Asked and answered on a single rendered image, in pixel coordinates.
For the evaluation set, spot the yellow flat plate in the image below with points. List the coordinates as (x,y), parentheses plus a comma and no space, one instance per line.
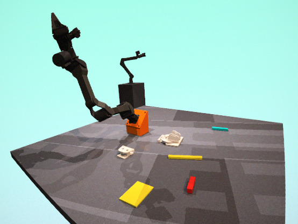
(135,195)

